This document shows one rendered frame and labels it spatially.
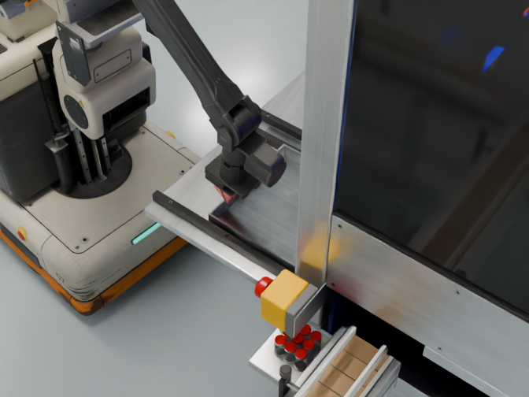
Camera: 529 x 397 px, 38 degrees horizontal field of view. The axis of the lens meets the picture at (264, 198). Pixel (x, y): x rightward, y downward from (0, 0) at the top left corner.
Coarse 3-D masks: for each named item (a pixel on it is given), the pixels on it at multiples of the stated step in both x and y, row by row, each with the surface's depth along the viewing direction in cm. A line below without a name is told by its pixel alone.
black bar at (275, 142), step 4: (260, 128) 176; (260, 132) 175; (264, 132) 175; (264, 136) 174; (268, 136) 174; (272, 136) 174; (268, 140) 174; (272, 140) 173; (276, 140) 173; (280, 140) 173; (268, 144) 175; (272, 144) 174; (276, 144) 173; (280, 144) 172; (288, 144) 172; (276, 148) 174; (296, 148) 171
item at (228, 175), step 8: (216, 160) 154; (208, 168) 152; (216, 168) 152; (224, 168) 148; (232, 168) 147; (240, 168) 147; (216, 176) 151; (224, 176) 150; (232, 176) 149; (240, 176) 149; (248, 176) 152; (224, 184) 151; (232, 184) 150; (240, 184) 151; (248, 184) 151; (256, 184) 151; (240, 192) 149; (248, 192) 150
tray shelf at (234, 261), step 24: (288, 96) 186; (288, 120) 181; (192, 168) 170; (168, 192) 165; (192, 192) 165; (216, 192) 165; (168, 216) 161; (192, 240) 157; (216, 240) 156; (240, 264) 152
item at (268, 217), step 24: (288, 168) 170; (264, 192) 165; (288, 192) 165; (216, 216) 159; (240, 216) 160; (264, 216) 160; (288, 216) 160; (264, 240) 156; (288, 240) 156; (288, 264) 149
